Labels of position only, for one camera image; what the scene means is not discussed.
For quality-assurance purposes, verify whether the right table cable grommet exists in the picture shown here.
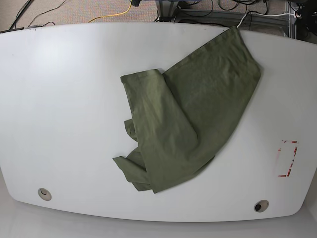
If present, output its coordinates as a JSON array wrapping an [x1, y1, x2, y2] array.
[[254, 200, 269, 213]]

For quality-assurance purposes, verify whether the white cable on floor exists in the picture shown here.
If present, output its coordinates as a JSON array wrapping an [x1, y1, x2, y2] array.
[[236, 12, 295, 28]]

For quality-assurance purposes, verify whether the olive green t-shirt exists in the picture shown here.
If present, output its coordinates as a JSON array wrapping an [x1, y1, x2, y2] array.
[[114, 27, 261, 193]]

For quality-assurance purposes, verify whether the red tape rectangle marking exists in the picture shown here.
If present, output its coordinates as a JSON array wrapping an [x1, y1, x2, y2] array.
[[275, 140, 299, 178]]

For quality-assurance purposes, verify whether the left table cable grommet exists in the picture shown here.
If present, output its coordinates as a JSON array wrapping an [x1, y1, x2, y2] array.
[[38, 188, 52, 201]]

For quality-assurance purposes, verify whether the grey aluminium frame rail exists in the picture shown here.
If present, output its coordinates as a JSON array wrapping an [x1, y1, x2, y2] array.
[[155, 0, 297, 39]]

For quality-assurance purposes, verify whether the yellow cable on floor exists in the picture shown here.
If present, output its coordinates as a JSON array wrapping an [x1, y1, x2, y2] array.
[[89, 0, 132, 23]]

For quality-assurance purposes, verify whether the table cable grommet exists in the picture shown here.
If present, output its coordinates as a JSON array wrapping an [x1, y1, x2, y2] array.
[[38, 188, 52, 201], [254, 200, 269, 213]]

